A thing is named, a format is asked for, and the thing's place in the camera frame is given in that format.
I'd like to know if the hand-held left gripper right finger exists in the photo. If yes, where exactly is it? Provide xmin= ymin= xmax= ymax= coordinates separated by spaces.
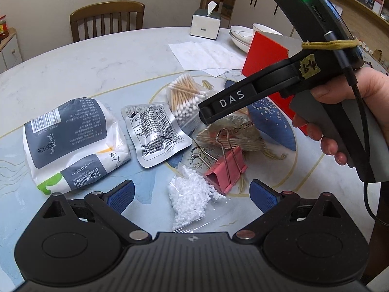
xmin=233 ymin=180 xmax=344 ymax=245

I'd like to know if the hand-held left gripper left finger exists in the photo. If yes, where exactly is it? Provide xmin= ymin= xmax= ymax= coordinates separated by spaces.
xmin=33 ymin=180 xmax=152 ymax=245

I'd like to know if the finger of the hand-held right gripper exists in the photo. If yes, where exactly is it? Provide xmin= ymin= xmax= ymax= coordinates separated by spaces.
xmin=198 ymin=99 xmax=220 ymax=125

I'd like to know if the cotton swab bag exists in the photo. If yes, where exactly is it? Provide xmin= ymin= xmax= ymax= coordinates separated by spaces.
xmin=166 ymin=73 xmax=218 ymax=135

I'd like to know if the golden crinkled bag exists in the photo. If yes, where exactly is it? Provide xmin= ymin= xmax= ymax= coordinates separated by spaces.
xmin=195 ymin=114 xmax=267 ymax=153

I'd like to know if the pink binder clip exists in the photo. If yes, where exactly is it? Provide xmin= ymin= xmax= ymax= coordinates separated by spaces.
xmin=190 ymin=128 xmax=248 ymax=198

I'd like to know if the silver foil packet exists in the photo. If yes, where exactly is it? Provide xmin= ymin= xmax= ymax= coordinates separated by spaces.
xmin=121 ymin=101 xmax=193 ymax=169

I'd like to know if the bag of white beads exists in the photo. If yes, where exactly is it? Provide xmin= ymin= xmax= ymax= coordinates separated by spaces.
xmin=167 ymin=164 xmax=227 ymax=232

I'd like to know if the red cardboard box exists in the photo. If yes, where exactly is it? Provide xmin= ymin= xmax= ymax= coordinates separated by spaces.
xmin=241 ymin=31 xmax=308 ymax=136

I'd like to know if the white tissue pack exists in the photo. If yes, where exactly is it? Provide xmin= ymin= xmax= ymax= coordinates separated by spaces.
xmin=22 ymin=98 xmax=132 ymax=195

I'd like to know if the person's right hand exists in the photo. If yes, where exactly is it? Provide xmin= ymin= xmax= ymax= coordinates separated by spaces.
xmin=291 ymin=65 xmax=389 ymax=165

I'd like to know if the yellow rubber band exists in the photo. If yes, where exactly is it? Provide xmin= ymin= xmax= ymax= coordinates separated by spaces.
xmin=301 ymin=38 xmax=360 ymax=51

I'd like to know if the white bowl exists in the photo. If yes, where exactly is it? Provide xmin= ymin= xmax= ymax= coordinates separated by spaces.
xmin=252 ymin=22 xmax=285 ymax=37

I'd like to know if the white paper sheet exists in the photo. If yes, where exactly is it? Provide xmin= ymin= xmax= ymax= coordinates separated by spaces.
xmin=168 ymin=40 xmax=244 ymax=78

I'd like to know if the white lower cabinet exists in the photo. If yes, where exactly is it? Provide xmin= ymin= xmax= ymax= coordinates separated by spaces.
xmin=232 ymin=0 xmax=302 ymax=39

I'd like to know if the stack of white bowls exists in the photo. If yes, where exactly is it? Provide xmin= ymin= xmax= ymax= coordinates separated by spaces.
xmin=229 ymin=25 xmax=255 ymax=55

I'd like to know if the white green tissue box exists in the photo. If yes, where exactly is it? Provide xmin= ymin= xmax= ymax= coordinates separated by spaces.
xmin=189 ymin=1 xmax=222 ymax=41

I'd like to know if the wooden slat-back chair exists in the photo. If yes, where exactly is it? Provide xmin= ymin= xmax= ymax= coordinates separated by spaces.
xmin=70 ymin=1 xmax=146 ymax=43

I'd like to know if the white sideboard cabinet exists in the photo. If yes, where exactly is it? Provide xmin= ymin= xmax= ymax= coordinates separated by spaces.
xmin=0 ymin=27 xmax=24 ymax=74

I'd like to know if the black cable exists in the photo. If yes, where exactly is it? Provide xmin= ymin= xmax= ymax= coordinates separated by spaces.
xmin=324 ymin=30 xmax=384 ymax=223

